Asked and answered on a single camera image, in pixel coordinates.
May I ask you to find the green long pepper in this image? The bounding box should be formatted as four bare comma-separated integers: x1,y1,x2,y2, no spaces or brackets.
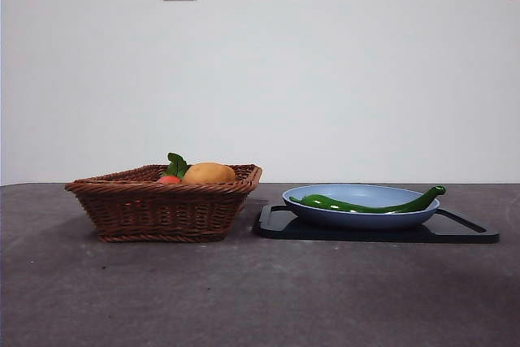
288,184,448,215

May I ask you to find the blue round plate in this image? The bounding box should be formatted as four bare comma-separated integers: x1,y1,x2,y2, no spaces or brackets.
281,182,441,231

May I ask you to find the yellow-brown potato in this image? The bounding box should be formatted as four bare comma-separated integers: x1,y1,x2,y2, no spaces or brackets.
180,161,237,185

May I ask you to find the red vegetable with green leaves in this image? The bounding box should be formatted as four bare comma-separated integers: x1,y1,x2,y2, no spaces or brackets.
157,152,190,184

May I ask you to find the brown wicker basket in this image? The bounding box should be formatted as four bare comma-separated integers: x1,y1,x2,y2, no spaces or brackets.
64,163,263,243

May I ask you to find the black rectangular tray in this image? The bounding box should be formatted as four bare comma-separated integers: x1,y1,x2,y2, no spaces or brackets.
252,202,501,245

